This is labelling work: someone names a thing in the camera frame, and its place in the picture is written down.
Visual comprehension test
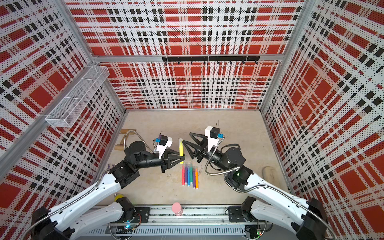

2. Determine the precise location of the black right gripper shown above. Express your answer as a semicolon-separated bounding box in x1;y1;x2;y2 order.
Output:
183;132;231;174

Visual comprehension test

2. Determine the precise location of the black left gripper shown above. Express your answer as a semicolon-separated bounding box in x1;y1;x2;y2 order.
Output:
134;148;185;174

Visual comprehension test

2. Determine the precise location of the yellow marker pen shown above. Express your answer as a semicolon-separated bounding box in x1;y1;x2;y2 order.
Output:
179;139;184;157

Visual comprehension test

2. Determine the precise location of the violet marker pen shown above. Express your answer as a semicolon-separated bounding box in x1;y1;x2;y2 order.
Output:
192;168;196;189

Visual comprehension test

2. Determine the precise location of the orange marker pen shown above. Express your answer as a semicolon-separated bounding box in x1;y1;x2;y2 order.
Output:
195;168;199;189

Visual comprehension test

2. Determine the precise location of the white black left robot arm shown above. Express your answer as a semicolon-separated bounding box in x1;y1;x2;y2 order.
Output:
27;141;185;240

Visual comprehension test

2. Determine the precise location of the blue marker pen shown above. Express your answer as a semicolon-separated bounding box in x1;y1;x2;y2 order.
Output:
184;165;189;186

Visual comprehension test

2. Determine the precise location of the pink marker pen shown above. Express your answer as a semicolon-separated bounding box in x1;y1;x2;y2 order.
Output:
182;166;186;186

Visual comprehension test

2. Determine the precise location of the green marker pen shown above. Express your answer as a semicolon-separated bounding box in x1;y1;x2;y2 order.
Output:
189;164;193;186

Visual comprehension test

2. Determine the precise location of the wooden roller tool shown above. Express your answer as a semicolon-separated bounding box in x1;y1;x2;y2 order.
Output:
114;129;136;151

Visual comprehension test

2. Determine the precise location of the yellow round object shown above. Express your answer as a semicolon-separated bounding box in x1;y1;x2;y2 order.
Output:
115;194;124;203

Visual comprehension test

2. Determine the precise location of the beige oval object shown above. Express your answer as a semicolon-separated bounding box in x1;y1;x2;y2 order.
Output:
262;167;281;187

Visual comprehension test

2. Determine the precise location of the left base circuit board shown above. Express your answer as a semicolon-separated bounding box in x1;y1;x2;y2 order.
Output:
116;224;137;235

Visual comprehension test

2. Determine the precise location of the base circuit board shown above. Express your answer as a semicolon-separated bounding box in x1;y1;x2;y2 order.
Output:
116;224;137;235
244;225;266;240

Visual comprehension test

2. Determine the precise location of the right base circuit board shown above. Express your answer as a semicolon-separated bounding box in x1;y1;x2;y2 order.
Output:
244;225;266;240

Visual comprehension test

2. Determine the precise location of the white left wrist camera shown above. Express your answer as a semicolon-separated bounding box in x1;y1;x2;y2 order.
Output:
155;135;173;159

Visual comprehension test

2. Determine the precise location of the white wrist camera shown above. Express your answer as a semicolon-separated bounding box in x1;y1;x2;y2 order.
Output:
205;126;224;151
155;135;173;159

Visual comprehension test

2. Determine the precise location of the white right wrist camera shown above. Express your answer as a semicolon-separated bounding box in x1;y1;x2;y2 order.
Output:
205;126;224;151

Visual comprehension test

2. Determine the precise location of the pink cylinder on rail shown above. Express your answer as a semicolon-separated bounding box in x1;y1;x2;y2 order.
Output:
172;203;183;216

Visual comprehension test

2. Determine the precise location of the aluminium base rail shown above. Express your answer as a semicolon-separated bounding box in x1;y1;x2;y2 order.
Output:
81;205;277;239

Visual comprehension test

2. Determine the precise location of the black hook rail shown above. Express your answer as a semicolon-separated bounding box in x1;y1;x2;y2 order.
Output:
162;56;261;64

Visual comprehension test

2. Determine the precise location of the white wire mesh basket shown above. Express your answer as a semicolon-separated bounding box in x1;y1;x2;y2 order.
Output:
45;65;109;128

